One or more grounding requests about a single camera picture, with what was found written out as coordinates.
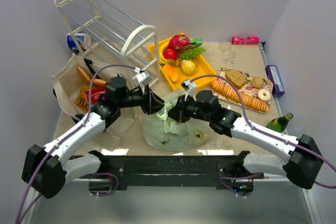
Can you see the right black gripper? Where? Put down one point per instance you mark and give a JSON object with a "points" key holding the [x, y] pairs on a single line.
{"points": [[177, 111]]}

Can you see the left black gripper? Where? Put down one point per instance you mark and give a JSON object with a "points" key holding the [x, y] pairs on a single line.
{"points": [[151, 100]]}

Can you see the light green plastic bag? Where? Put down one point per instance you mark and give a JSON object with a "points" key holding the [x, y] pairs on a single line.
{"points": [[165, 134]]}

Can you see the red gummy candy bag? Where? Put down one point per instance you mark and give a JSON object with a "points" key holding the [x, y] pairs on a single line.
{"points": [[96, 94]]}

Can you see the orange kettle chips bag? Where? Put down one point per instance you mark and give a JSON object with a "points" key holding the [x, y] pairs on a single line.
{"points": [[83, 99]]}

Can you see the cream canvas tote bag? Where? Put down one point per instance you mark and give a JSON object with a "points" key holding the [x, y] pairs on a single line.
{"points": [[71, 90]]}

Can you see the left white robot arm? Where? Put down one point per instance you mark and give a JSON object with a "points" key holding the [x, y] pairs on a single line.
{"points": [[47, 169]]}

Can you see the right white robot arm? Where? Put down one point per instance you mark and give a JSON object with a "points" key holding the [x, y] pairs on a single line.
{"points": [[298, 159]]}

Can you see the orange mango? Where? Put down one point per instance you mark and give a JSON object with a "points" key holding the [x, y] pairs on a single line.
{"points": [[171, 73]]}

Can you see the yellow pear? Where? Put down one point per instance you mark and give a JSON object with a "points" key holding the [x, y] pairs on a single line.
{"points": [[188, 67]]}

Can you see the yellow plastic fruit tray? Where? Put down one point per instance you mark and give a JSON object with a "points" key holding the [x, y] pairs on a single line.
{"points": [[203, 68]]}

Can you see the red apple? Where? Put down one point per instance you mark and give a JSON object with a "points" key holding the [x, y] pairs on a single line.
{"points": [[170, 54]]}

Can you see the yellow banana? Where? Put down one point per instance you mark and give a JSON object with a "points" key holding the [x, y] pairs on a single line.
{"points": [[163, 61]]}

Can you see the green grape bunch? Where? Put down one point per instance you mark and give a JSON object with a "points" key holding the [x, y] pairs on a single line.
{"points": [[192, 53]]}

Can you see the pink dragon fruit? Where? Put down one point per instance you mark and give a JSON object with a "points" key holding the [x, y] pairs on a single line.
{"points": [[182, 42]]}

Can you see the brown bread slice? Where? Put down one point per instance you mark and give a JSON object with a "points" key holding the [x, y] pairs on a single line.
{"points": [[235, 78]]}

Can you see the long baguette loaf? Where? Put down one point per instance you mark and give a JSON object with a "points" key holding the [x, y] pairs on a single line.
{"points": [[225, 91]]}

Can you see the floral bread tray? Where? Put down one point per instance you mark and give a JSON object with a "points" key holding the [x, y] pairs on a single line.
{"points": [[247, 88]]}

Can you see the white glazed donut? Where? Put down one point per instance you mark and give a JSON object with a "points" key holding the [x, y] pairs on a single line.
{"points": [[264, 95]]}

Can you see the round bread roll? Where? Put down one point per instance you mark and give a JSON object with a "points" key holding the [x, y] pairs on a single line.
{"points": [[257, 82]]}

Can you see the white metal shelf rack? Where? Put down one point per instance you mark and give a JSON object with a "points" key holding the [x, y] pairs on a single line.
{"points": [[105, 32]]}

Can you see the pink box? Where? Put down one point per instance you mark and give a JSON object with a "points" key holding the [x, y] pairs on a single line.
{"points": [[252, 40]]}

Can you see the green bottle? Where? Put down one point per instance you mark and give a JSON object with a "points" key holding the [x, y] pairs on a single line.
{"points": [[280, 124]]}

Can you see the purple box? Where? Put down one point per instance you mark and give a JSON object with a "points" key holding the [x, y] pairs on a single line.
{"points": [[273, 75]]}

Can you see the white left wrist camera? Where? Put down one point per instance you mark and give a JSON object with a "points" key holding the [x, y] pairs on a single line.
{"points": [[143, 77]]}

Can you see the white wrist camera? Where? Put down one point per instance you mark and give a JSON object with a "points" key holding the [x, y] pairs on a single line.
{"points": [[143, 77], [190, 88]]}

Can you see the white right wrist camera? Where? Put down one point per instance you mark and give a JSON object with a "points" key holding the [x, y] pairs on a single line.
{"points": [[190, 88]]}

